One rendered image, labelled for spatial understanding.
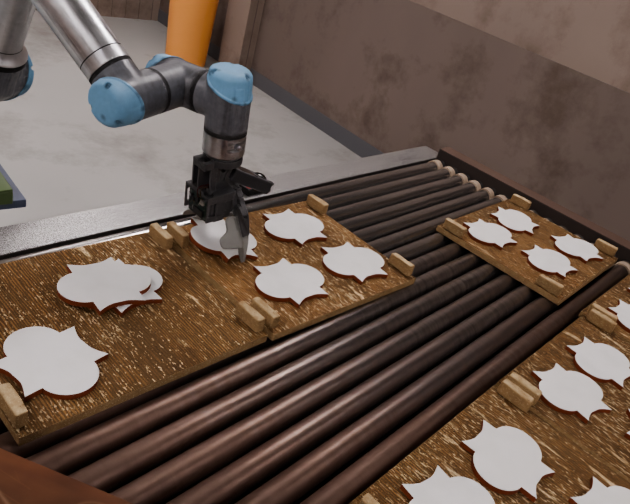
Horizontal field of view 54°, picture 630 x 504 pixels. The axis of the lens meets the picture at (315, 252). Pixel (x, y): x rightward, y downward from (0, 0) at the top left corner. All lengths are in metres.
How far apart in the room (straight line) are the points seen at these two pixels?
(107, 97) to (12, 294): 0.34
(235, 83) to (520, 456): 0.72
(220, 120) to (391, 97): 3.37
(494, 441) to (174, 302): 0.56
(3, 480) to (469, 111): 3.59
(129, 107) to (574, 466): 0.87
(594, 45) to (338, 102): 1.90
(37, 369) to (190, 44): 4.74
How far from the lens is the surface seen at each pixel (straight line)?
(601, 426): 1.20
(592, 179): 3.63
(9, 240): 1.23
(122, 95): 0.99
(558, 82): 3.71
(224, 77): 1.03
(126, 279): 1.08
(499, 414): 1.09
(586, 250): 1.81
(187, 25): 5.47
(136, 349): 0.97
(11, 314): 1.03
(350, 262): 1.29
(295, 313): 1.11
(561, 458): 1.08
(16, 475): 0.69
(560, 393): 1.20
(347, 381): 1.05
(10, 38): 1.41
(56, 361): 0.94
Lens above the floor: 1.58
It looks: 30 degrees down
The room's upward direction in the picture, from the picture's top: 17 degrees clockwise
